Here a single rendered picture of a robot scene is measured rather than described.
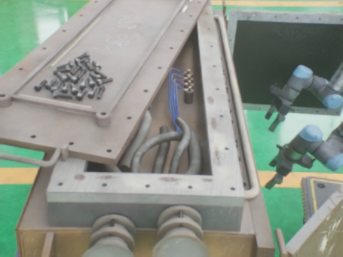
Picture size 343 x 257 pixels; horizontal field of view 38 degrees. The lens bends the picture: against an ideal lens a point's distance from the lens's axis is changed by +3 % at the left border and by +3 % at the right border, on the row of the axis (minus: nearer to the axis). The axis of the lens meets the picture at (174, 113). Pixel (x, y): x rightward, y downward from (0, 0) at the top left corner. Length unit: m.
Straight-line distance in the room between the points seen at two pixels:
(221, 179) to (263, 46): 1.44
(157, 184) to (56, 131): 0.32
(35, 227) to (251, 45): 1.61
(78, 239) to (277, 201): 2.07
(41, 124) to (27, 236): 0.28
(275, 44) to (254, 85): 0.25
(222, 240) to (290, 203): 1.96
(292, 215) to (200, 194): 2.00
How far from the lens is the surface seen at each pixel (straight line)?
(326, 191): 2.84
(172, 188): 1.16
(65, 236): 1.26
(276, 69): 2.62
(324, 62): 2.64
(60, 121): 1.35
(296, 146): 2.02
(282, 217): 3.09
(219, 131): 1.35
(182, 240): 1.13
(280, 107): 2.42
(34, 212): 1.29
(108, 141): 1.27
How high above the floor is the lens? 2.12
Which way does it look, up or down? 33 degrees down
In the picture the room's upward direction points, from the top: 3 degrees clockwise
